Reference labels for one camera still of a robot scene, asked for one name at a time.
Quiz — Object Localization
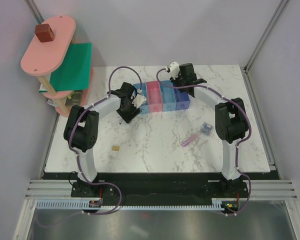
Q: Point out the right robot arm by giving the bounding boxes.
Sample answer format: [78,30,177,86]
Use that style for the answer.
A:
[168,62,251,197]

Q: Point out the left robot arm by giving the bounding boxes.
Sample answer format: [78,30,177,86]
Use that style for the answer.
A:
[63,82,147,197]

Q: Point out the light blue bin leftmost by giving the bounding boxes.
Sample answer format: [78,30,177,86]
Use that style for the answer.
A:
[140,82,150,114]

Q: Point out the light blue bin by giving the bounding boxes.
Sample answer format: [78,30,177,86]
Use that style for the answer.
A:
[140,82,150,114]
[159,80,177,112]

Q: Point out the purple plastic bin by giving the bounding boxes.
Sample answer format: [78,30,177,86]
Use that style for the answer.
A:
[173,88,191,111]

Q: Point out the pink plastic bin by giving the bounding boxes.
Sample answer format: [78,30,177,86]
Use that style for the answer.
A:
[146,81,163,113]

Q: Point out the yellow eraser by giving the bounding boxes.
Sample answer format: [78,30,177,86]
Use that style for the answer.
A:
[112,145,120,151]

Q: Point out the black Canon setup booklet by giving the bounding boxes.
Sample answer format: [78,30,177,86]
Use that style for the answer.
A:
[65,90,83,107]

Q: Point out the green folder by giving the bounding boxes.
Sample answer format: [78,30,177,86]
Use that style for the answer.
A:
[44,43,93,92]

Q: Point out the pink wooden shelf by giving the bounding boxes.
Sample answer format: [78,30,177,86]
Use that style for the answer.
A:
[20,15,94,116]

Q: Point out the brown wooden block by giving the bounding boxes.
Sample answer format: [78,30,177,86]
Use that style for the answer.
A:
[34,23,55,43]

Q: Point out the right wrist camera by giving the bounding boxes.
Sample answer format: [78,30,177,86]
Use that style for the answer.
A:
[165,61,180,80]

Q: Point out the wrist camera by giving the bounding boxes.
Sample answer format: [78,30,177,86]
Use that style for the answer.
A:
[165,61,180,80]
[132,90,147,108]

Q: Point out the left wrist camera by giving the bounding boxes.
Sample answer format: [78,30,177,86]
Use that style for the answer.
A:
[132,90,147,108]

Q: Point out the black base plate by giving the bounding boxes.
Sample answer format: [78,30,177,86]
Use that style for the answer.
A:
[43,170,279,207]

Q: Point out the white cable duct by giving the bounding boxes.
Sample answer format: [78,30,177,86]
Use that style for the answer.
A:
[35,199,225,211]

